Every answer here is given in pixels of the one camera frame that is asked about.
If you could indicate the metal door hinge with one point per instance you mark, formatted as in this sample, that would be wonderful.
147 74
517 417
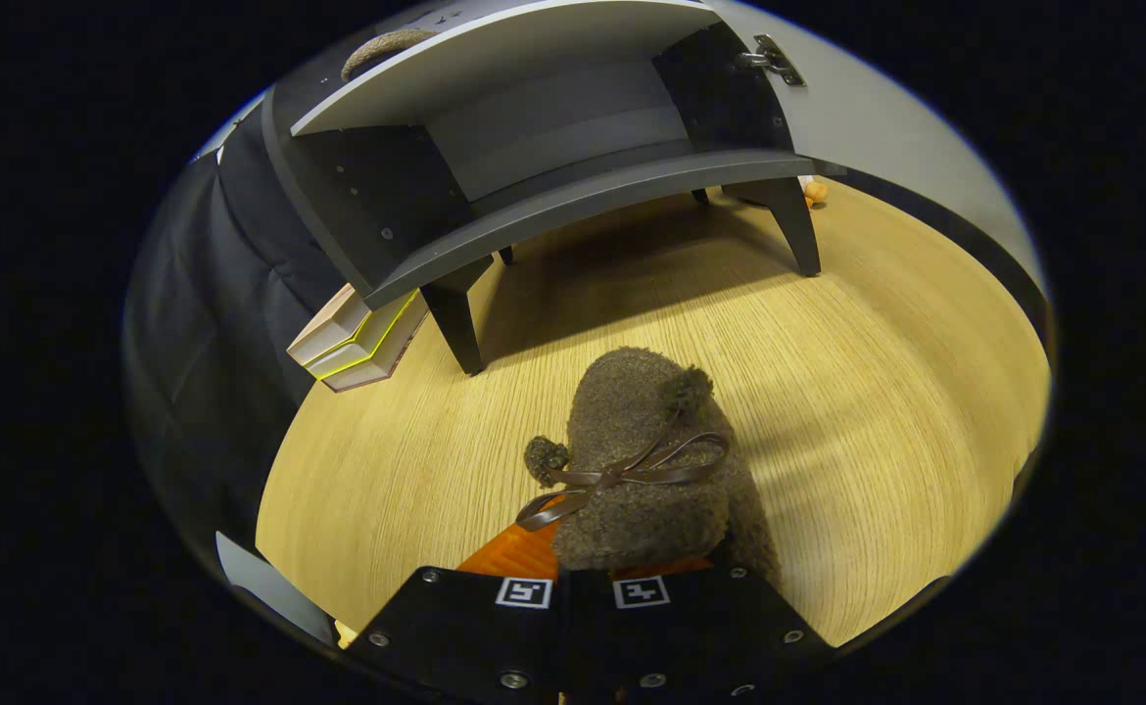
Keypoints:
774 61

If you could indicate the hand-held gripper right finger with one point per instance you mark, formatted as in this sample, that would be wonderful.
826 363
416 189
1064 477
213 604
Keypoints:
710 627

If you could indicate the black backdrop cloth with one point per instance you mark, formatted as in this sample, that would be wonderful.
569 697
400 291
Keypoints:
201 343

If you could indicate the dark grey shoe cabinet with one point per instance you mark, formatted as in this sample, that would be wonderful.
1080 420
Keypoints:
553 201

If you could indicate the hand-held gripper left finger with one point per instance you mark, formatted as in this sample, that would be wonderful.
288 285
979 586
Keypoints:
465 627

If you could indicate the stack of books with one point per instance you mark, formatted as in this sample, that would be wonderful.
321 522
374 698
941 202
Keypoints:
362 348

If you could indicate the brown fuzzy shoe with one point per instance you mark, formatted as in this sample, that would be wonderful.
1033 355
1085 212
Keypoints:
632 421
387 44

